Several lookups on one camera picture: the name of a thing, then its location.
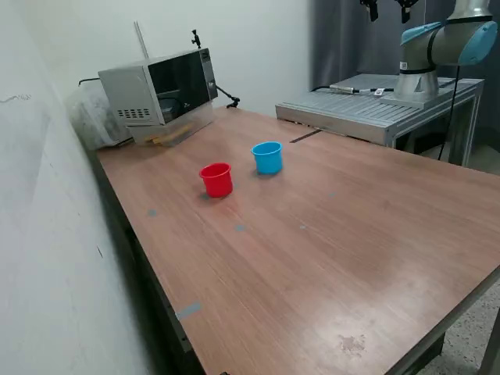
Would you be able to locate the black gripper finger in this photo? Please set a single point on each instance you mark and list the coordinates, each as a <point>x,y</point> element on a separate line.
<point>407,9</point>
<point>373,8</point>

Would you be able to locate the silver blue UR5e robot arm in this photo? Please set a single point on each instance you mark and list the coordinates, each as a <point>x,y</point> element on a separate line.
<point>449,43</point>

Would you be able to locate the aluminium robot base table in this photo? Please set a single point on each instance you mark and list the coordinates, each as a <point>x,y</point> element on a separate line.
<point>351,109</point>

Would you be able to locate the dark grey curtain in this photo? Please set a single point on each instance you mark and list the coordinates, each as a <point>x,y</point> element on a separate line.
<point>351,39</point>

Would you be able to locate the blue plastic cup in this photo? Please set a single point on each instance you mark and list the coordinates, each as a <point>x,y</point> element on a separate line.
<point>267,162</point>

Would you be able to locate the clear acrylic microwave stand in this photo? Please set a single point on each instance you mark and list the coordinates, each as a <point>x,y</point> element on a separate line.
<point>195,117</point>

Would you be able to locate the thin white rod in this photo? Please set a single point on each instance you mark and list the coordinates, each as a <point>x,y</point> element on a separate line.
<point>140,39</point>

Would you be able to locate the red plastic cup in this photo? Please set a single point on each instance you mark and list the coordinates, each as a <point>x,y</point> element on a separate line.
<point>216,183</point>

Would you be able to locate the wooden stick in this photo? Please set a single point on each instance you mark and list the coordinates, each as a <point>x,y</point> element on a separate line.
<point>172,134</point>

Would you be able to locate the silver microwave oven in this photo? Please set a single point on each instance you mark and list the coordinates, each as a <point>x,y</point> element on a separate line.
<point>129,90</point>

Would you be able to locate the small grey tape mark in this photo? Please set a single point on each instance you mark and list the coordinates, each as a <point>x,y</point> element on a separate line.
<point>152,213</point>

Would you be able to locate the long grey tape strip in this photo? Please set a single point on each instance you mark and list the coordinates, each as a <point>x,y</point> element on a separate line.
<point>188,311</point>

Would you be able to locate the small black camera mount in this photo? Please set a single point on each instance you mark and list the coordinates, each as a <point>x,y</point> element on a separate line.
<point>194,39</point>

